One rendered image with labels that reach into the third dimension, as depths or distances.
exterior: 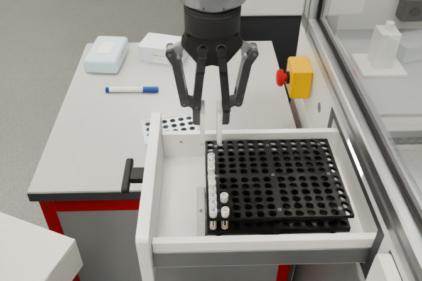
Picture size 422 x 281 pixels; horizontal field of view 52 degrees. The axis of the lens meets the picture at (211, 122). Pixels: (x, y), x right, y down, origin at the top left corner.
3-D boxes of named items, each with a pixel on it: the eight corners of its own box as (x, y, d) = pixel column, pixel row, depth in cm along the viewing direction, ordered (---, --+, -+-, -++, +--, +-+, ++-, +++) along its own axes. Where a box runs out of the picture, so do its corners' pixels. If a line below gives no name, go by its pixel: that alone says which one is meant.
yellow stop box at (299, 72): (286, 99, 99) (290, 72, 94) (282, 81, 104) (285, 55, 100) (309, 99, 99) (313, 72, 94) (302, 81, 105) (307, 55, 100)
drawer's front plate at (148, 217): (142, 285, 65) (134, 241, 58) (156, 153, 88) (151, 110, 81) (154, 285, 65) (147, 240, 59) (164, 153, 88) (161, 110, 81)
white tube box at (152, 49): (139, 61, 127) (137, 46, 124) (150, 47, 133) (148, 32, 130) (180, 67, 124) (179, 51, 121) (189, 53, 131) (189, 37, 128)
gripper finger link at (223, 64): (214, 35, 62) (224, 34, 62) (221, 98, 69) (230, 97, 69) (215, 48, 59) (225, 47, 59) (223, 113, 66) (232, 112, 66)
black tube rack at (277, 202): (206, 244, 69) (206, 218, 65) (205, 165, 83) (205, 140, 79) (346, 241, 69) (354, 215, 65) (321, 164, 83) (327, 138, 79)
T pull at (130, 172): (121, 195, 69) (120, 189, 68) (127, 162, 74) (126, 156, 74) (144, 195, 69) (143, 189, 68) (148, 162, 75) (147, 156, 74)
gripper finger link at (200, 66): (209, 48, 59) (199, 47, 59) (200, 113, 66) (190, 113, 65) (208, 35, 62) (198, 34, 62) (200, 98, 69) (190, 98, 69)
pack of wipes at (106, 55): (118, 74, 121) (115, 61, 118) (84, 73, 122) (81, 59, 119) (130, 48, 133) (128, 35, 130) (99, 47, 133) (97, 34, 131)
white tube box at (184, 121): (146, 157, 96) (145, 143, 93) (142, 133, 102) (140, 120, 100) (201, 148, 98) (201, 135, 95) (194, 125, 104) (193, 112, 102)
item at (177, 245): (154, 269, 66) (151, 245, 62) (164, 153, 86) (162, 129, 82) (416, 263, 67) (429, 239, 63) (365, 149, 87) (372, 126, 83)
